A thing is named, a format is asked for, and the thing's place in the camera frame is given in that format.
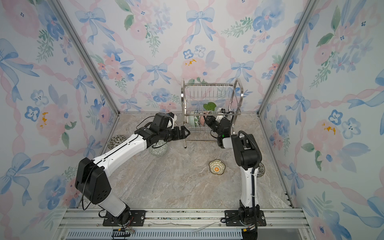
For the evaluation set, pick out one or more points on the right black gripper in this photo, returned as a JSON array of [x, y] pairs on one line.
[[210, 121]]

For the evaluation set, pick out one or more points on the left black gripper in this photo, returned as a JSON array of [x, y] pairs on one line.
[[183, 135]]

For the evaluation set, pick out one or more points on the pale green grid bowl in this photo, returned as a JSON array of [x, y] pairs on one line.
[[191, 121]]

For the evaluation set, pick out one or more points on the stainless steel dish rack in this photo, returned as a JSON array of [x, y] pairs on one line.
[[195, 93]]

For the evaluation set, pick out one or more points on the green geometric pattern bowl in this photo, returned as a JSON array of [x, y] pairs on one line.
[[158, 149]]

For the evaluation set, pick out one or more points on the green monstera leaf bowl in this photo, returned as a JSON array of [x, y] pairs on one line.
[[196, 121]]

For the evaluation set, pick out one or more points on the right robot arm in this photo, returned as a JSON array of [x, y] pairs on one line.
[[248, 158]]

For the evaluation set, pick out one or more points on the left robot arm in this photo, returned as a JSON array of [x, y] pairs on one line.
[[92, 178]]

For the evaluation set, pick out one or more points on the green leaf-shaped dish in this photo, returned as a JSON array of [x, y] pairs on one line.
[[210, 106]]

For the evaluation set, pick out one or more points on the orange flower-shaped dish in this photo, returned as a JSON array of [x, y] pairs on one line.
[[217, 167]]

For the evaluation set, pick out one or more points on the dark floral bowl right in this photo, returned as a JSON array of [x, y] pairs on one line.
[[261, 170]]

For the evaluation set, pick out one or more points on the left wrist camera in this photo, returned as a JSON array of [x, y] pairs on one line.
[[172, 120]]

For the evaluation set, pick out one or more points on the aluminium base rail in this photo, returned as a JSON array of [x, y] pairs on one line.
[[185, 224]]

